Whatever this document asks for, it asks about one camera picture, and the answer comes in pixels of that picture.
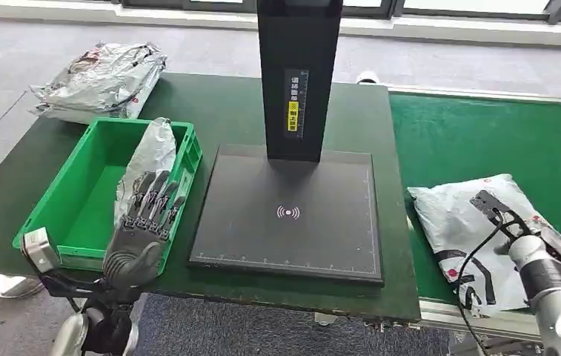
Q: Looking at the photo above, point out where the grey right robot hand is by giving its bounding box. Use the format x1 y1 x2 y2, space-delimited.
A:
537 225 561 265

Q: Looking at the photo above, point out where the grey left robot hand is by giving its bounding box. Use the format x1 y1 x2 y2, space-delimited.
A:
102 170 188 291

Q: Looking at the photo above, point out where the white parcel with black print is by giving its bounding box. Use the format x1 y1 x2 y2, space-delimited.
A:
406 173 561 317

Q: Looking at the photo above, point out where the grey parcel bag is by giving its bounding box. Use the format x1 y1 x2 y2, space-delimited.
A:
113 116 179 230

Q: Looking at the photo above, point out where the green plastic crate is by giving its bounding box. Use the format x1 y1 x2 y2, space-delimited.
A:
12 116 204 277

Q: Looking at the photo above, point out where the round metal table foot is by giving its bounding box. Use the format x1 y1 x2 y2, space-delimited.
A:
0 274 45 300

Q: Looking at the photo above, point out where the green conveyor belt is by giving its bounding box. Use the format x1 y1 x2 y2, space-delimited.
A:
388 92 561 315

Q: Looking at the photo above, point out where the flat white parcel bag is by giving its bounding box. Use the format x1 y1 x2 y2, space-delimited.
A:
32 100 139 125

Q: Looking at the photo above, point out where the crumpled silver parcel with print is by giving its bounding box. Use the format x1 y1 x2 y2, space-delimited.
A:
28 42 168 115

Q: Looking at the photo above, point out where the black scanner stand with base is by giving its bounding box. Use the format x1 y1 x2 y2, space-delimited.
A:
187 0 385 288

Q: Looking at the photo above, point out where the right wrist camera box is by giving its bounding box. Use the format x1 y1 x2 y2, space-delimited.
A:
469 189 532 243

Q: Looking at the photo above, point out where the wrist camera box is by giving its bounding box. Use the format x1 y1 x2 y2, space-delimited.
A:
20 226 62 275
469 189 532 243

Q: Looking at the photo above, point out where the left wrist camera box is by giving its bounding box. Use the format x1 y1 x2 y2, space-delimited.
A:
20 226 62 275

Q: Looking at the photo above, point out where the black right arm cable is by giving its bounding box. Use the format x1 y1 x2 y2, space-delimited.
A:
455 208 508 356

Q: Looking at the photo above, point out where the metal conveyor frame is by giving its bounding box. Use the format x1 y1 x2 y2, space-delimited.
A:
387 83 561 343

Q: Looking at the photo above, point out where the dark window frame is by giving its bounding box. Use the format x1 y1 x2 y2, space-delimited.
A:
120 0 561 25

